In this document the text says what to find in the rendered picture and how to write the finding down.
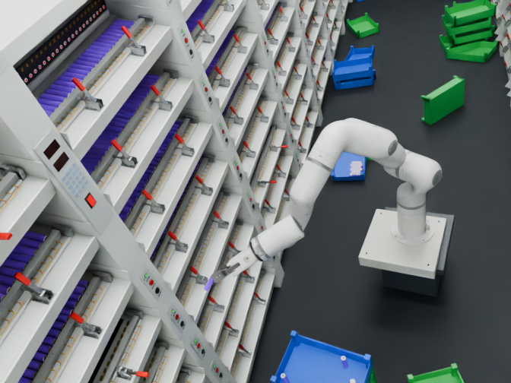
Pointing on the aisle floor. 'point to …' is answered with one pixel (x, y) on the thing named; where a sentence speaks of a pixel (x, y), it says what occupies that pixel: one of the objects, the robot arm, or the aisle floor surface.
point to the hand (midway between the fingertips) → (219, 274)
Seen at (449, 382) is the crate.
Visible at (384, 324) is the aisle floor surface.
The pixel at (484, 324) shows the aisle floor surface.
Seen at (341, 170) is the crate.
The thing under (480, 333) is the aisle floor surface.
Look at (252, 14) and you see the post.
